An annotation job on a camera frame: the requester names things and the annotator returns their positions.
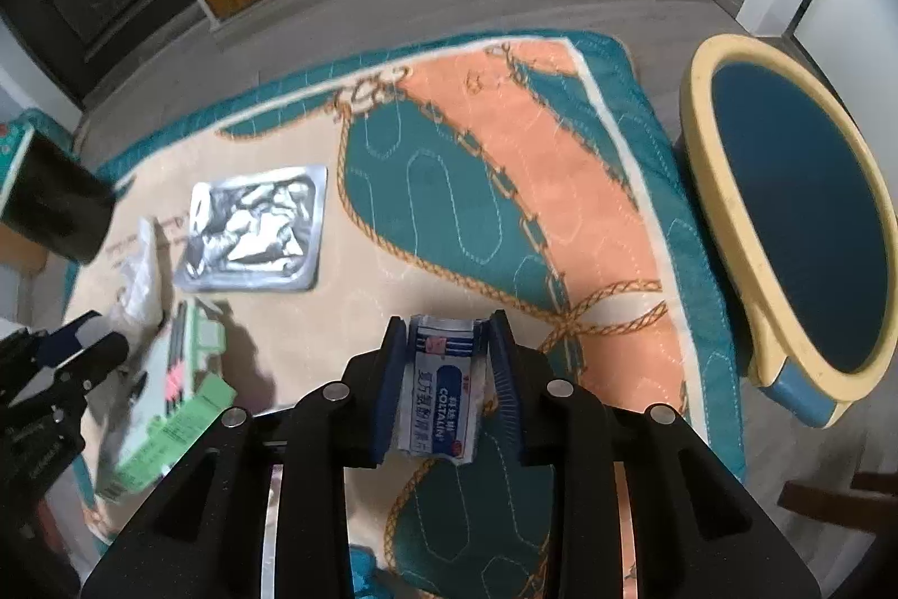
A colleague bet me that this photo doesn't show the white door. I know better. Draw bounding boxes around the white door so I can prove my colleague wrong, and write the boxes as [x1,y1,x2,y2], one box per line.
[800,0,898,109]

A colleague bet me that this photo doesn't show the green medicine box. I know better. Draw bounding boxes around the green medicine box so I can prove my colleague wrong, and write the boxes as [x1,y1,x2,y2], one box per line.
[94,297,237,502]

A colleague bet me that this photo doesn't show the white tissue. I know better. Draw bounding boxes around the white tissue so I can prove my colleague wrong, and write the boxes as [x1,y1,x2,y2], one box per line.
[116,218,173,337]

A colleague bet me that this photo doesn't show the silver blister pack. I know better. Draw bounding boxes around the silver blister pack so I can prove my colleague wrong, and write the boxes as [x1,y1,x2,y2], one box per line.
[174,164,328,292]

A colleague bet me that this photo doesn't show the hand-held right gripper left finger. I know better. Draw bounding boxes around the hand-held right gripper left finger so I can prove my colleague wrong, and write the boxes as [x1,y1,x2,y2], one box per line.
[80,317,411,599]

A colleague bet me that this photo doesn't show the white blue striped sachet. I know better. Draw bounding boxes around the white blue striped sachet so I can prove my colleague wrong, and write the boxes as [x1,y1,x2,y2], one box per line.
[398,313,490,467]

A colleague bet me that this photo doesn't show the black cup white inside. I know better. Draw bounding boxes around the black cup white inside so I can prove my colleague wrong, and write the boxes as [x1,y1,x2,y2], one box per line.
[0,134,117,264]

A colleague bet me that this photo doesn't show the printed quilted blanket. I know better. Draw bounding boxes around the printed quilted blanket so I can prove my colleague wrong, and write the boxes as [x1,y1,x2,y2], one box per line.
[59,30,748,599]

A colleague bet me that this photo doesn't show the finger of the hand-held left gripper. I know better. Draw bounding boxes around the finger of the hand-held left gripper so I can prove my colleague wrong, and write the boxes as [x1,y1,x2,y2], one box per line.
[52,332,131,396]
[28,310,117,368]

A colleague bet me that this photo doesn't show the brown wooden chair leg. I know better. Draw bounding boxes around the brown wooden chair leg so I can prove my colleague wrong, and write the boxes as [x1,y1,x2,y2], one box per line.
[777,469,898,526]

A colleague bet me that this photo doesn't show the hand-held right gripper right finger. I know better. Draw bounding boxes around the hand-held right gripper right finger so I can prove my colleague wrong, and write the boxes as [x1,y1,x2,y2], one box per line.
[484,310,822,599]

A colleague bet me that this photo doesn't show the blue basin with yellow rim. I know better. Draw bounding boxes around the blue basin with yellow rim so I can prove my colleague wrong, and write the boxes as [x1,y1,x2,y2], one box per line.
[679,34,898,428]

